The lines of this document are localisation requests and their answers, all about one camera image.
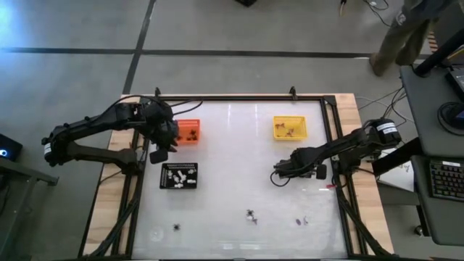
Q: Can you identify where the round black monitor base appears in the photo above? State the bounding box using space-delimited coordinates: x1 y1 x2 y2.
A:
436 101 464 137

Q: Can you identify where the orange plastic basket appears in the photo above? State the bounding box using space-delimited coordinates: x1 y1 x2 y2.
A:
176 118 202 145

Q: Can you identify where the black floor cable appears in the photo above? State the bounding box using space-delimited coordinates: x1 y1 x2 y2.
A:
357 86 410 146
364 0 392 27

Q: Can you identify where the grey metal stand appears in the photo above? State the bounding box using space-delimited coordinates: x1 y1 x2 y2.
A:
0 157 61 257

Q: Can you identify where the backlit black keyboard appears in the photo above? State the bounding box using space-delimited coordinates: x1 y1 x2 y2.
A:
428 161 464 202

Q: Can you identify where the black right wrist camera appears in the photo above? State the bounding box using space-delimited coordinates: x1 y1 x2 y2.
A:
273 161 295 178

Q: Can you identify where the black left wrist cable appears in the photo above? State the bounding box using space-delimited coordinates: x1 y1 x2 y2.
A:
169 99 204 117

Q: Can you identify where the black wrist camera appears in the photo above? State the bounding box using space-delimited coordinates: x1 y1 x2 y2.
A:
154 101 175 117
273 161 295 178

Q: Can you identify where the yellow plastic basket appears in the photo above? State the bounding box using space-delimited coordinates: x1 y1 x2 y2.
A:
272 115 309 141

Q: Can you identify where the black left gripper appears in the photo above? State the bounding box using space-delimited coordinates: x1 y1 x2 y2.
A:
147 115 180 165

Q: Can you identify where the dark grey desk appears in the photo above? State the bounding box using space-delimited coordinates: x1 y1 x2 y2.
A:
411 155 464 247
399 63 464 157

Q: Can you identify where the person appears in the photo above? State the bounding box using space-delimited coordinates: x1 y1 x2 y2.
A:
368 0 457 78

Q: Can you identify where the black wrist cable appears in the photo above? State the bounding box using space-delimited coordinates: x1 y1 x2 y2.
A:
269 169 291 188
169 99 204 117

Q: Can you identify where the white paper sheet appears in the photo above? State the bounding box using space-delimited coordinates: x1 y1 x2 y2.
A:
376 146 416 193

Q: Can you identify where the black plastic basket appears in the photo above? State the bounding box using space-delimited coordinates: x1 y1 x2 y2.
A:
159 162 199 190

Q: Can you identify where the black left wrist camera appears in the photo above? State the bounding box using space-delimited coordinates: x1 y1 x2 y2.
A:
154 101 175 117

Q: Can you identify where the dark mat with striped edge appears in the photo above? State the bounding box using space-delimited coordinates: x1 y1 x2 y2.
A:
427 0 464 54

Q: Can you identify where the black laptop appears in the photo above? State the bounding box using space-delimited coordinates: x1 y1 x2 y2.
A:
444 64 464 103

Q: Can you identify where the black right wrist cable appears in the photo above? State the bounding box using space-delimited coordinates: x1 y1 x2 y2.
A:
269 169 291 188

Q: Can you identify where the black box with blue light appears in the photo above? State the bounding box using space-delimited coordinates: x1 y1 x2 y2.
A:
0 133 24 162

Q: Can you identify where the black stand pole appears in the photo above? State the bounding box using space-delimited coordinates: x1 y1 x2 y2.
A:
414 28 464 78
372 137 423 177

